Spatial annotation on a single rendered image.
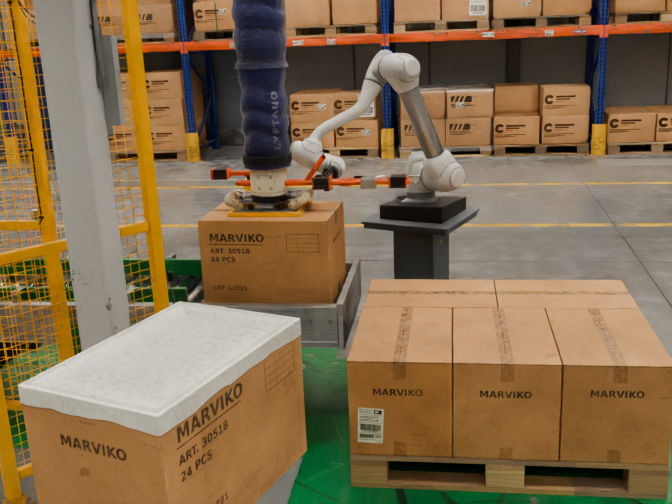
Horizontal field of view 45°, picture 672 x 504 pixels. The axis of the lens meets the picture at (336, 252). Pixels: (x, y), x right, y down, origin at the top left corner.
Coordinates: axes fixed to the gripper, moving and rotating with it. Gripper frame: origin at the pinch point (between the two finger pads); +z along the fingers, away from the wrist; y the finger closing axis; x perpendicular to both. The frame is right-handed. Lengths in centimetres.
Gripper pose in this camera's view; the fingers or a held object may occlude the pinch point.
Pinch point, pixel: (324, 181)
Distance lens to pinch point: 370.2
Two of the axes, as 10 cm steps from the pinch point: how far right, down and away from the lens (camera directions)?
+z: -1.4, 2.9, -9.5
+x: -9.9, 0.1, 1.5
